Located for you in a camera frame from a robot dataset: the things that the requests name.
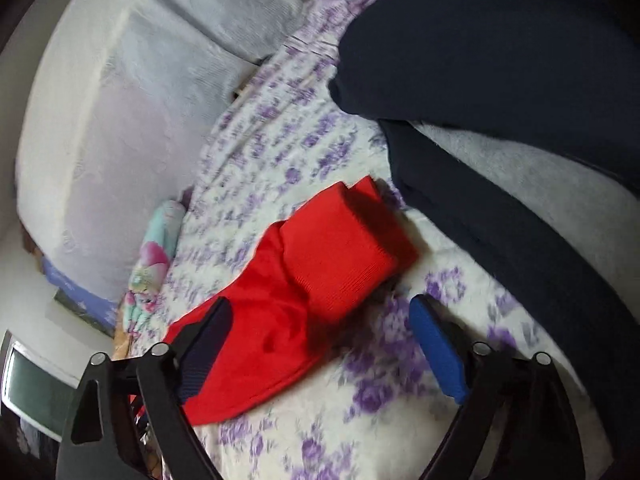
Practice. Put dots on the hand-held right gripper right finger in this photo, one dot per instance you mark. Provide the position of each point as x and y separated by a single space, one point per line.
440 350

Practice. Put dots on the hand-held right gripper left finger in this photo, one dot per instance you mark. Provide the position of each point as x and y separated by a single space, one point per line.
205 350

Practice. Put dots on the red pants with blue stripes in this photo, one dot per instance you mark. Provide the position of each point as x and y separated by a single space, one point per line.
300 270

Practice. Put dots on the navy pants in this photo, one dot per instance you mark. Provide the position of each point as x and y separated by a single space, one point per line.
475 35

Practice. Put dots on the folded teal pink floral quilt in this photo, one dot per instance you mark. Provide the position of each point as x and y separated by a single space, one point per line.
155 255

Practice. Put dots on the purple floral bed sheet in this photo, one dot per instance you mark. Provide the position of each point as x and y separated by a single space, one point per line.
350 435

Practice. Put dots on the blue printed board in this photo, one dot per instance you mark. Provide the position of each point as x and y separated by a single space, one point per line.
75 290

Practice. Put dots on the grey framed screen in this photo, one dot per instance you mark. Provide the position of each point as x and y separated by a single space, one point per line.
35 390

